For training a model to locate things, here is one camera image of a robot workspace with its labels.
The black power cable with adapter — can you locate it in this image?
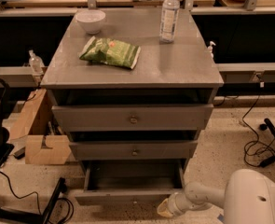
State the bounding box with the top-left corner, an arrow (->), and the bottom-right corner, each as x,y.
241,75 -> 275,169

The white ceramic bowl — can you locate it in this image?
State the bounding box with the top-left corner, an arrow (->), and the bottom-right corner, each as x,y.
76,9 -> 106,35

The green chip bag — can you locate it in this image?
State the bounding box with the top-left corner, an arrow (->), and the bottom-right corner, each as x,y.
79,36 -> 141,69

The small clear sanitizer bottle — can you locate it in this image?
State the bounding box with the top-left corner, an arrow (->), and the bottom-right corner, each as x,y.
29,49 -> 45,74

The black floor cable left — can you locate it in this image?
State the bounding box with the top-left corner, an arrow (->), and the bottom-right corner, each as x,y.
0,170 -> 75,224

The grey drawer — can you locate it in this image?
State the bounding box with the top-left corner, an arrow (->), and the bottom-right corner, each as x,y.
70,141 -> 198,161
76,159 -> 185,205
52,105 -> 213,133

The black chair frame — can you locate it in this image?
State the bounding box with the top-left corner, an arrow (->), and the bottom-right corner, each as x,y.
0,78 -> 67,224

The light wooden box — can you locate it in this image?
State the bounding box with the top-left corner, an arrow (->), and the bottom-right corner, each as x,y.
9,89 -> 71,165

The grey wooden drawer cabinet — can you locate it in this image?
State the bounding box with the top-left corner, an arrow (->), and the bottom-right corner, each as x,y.
39,7 -> 225,173

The grey bottom drawer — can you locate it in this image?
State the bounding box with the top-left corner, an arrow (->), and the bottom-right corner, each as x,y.
76,159 -> 185,205

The white pump dispenser bottle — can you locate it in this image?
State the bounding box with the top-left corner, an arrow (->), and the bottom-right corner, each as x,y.
207,41 -> 216,58

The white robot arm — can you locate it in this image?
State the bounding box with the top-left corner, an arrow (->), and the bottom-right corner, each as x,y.
157,169 -> 275,224

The grey top drawer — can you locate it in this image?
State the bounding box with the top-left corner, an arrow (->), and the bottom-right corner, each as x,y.
52,105 -> 213,133

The black stand leg right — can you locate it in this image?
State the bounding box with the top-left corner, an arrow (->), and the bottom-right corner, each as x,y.
259,118 -> 275,138

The grey middle drawer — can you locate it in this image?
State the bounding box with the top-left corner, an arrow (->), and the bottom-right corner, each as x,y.
70,141 -> 198,161

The clear plastic water bottle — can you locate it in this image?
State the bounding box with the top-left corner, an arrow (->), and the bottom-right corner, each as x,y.
159,0 -> 180,43

